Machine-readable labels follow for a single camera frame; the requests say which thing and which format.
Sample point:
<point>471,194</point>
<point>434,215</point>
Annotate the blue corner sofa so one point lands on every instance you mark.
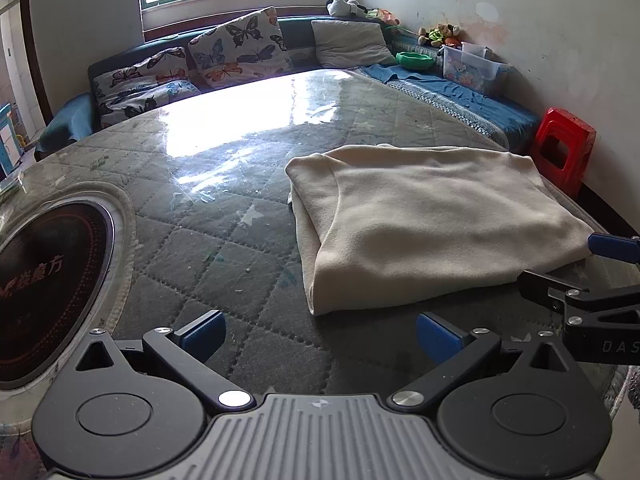
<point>502,120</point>

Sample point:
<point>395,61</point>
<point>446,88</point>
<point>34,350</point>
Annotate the black induction cooktop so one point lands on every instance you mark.
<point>52,268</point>

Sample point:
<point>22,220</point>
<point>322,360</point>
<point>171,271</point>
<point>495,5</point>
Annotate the dark wooden door frame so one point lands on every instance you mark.
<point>33,62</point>

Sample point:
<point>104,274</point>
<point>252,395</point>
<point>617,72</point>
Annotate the butterfly pillow standing upright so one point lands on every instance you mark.
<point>243,50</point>

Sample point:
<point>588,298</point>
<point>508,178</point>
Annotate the clear plastic storage box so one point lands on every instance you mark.
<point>474,72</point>

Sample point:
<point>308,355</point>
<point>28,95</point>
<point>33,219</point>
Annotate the red plastic stool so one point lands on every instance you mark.
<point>561,149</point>

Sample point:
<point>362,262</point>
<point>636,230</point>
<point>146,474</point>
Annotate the brown plush toys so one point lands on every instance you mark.
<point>440,35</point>

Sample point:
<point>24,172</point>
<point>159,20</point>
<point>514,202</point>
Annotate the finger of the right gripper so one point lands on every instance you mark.
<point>545,290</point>
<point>626,249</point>

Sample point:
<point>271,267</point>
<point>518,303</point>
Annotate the cream beige garment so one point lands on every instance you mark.
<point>379,226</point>

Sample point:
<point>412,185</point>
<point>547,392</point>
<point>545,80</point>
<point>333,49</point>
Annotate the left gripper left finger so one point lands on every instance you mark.
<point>183,354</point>

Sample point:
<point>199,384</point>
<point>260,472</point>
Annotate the white plush toy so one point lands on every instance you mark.
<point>346,9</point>

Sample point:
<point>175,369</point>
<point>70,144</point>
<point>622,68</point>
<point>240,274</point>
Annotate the butterfly pillow lying flat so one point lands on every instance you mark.
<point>161,79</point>

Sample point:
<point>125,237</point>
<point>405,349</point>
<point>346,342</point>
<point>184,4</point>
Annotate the plain grey cushion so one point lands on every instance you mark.
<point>347,44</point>

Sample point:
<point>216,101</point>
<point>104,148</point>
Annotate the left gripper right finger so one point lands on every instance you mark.
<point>459,357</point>

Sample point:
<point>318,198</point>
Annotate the green plastic bowl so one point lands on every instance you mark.
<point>416,61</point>

